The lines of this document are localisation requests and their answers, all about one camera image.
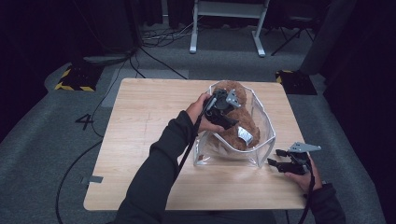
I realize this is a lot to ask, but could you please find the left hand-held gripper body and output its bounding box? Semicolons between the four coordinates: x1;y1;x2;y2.
204;89;242;118

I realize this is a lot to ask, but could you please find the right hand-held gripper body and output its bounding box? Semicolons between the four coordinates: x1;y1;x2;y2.
288;142;322;175

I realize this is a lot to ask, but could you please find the long black floor cable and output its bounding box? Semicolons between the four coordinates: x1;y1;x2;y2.
55;46;139;224

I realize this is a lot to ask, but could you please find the grey curtain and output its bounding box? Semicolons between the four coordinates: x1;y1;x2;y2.
298;0;359;77

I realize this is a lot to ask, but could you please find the person's left hand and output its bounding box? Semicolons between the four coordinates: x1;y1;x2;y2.
185;93;225;133

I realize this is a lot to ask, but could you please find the person's right hand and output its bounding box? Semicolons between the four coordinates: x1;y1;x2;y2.
283;155;323;194

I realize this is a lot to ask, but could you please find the brown teddy bear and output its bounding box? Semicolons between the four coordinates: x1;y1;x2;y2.
211;79;262;152

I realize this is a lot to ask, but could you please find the bundle of floor cables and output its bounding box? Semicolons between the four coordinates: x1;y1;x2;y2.
141;18;195;49

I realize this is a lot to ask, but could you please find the grey tape strip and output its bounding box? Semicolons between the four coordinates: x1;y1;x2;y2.
81;175;105;185

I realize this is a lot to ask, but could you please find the grey metal stand base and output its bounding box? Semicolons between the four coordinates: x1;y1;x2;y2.
82;53;129;66

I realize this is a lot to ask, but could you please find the black yellow striped base plate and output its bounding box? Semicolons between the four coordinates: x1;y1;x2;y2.
275;69;318;96
54;62;105;92

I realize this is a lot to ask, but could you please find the clear plastic zipper bag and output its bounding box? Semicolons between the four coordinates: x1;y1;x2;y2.
192;79;277;169

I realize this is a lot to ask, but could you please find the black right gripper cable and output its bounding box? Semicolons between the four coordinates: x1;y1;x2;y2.
298;158;316;224

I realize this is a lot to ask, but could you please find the black tripod stand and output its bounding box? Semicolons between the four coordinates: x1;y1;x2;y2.
265;15;316;57

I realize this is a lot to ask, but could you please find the white metal desk frame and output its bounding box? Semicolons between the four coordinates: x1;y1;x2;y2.
189;0;271;58

